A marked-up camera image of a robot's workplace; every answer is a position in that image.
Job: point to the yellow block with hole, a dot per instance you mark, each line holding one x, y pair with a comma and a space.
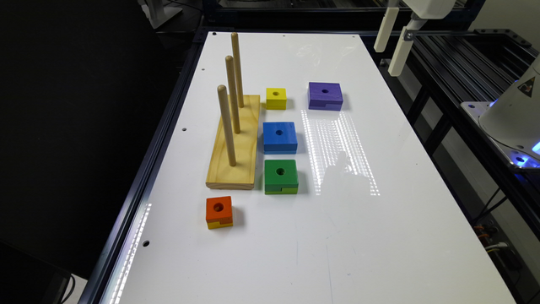
276, 99

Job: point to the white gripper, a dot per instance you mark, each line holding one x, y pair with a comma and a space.
423, 10

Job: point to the middle wooden peg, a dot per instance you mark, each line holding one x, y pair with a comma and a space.
234, 108

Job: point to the orange block with hole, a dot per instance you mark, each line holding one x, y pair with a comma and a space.
219, 212

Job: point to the wooden peg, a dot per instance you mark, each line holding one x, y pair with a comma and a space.
226, 120
237, 67
234, 108

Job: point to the wooden peg board base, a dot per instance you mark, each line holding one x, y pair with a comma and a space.
221, 175

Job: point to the purple block with hole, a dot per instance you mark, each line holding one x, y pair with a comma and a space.
325, 96

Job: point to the green block with hole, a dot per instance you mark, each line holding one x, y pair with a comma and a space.
280, 177

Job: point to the front wooden peg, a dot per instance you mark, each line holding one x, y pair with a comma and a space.
226, 120

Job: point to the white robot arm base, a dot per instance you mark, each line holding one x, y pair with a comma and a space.
511, 122

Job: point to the blue block with hole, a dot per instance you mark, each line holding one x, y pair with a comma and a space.
279, 138

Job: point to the rear wooden peg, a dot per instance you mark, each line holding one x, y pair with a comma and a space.
237, 67

